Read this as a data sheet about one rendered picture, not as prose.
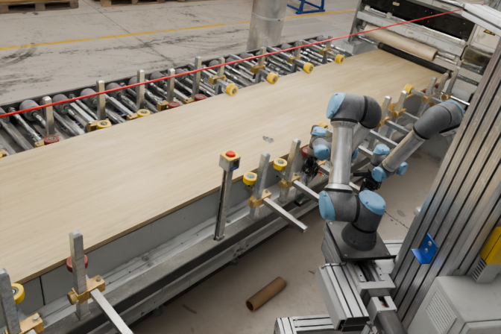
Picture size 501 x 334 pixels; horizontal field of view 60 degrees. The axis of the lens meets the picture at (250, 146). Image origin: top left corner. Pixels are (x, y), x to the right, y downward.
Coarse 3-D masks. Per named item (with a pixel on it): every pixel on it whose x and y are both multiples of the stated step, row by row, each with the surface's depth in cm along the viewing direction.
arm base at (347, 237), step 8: (352, 224) 185; (344, 232) 189; (352, 232) 185; (360, 232) 183; (368, 232) 182; (344, 240) 188; (352, 240) 186; (360, 240) 184; (368, 240) 184; (360, 248) 185; (368, 248) 186
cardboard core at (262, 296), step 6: (276, 282) 287; (282, 282) 289; (264, 288) 283; (270, 288) 283; (276, 288) 284; (282, 288) 288; (258, 294) 277; (264, 294) 278; (270, 294) 280; (246, 300) 275; (252, 300) 272; (258, 300) 274; (264, 300) 277; (252, 306) 277; (258, 306) 273
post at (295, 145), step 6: (294, 144) 237; (294, 150) 239; (294, 156) 241; (288, 162) 245; (294, 162) 244; (288, 168) 247; (288, 174) 248; (288, 180) 250; (282, 192) 256; (288, 192) 257; (282, 198) 258
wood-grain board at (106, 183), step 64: (384, 64) 431; (128, 128) 265; (192, 128) 276; (256, 128) 288; (0, 192) 203; (64, 192) 209; (128, 192) 216; (192, 192) 223; (0, 256) 173; (64, 256) 177
